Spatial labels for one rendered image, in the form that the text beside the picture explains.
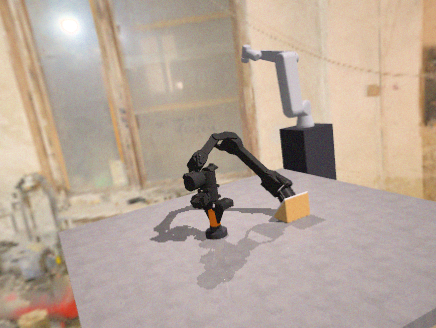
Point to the orange knob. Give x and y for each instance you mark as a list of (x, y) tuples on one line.
[(212, 218)]

